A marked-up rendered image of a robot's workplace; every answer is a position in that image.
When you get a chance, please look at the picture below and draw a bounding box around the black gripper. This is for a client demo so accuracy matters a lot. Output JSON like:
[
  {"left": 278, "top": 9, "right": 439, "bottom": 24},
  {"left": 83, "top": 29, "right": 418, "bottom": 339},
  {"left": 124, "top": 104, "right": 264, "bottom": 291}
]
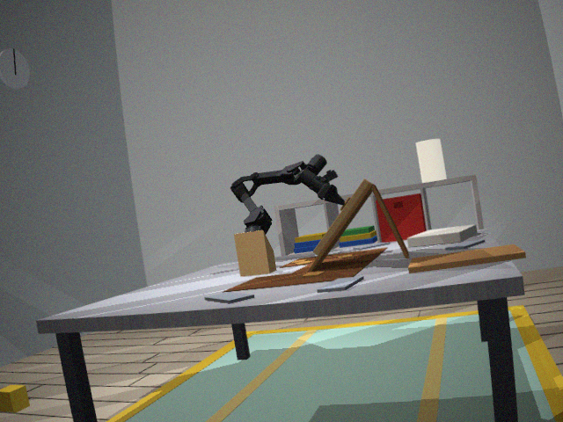
[{"left": 308, "top": 175, "right": 345, "bottom": 206}]

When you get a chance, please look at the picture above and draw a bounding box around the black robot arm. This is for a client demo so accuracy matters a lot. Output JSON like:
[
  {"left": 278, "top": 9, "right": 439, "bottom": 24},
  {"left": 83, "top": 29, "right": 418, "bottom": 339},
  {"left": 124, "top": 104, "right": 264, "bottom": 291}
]
[{"left": 230, "top": 154, "right": 338, "bottom": 234}]

